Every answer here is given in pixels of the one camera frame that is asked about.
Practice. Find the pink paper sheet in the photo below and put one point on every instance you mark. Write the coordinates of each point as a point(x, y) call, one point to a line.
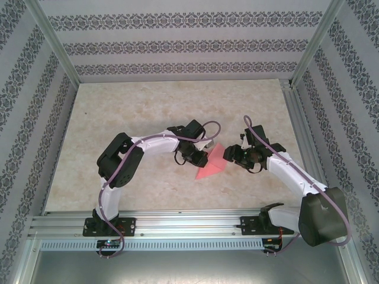
point(213, 165)

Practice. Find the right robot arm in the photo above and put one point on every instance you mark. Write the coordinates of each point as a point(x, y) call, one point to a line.
point(281, 171)

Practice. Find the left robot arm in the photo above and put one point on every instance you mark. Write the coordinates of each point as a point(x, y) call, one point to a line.
point(157, 145)

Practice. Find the sheet metal tray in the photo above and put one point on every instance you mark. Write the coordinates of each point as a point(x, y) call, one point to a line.
point(189, 266)

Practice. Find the aluminium side rail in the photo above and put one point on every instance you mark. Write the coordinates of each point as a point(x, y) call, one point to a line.
point(296, 118)

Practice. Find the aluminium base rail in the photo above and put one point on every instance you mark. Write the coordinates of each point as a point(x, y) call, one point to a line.
point(189, 222)

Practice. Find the aluminium frame post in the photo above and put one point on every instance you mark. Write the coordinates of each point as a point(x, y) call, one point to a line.
point(314, 41)
point(53, 41)

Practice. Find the aluminium frame bar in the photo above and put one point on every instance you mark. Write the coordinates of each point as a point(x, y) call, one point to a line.
point(353, 260)
point(26, 260)

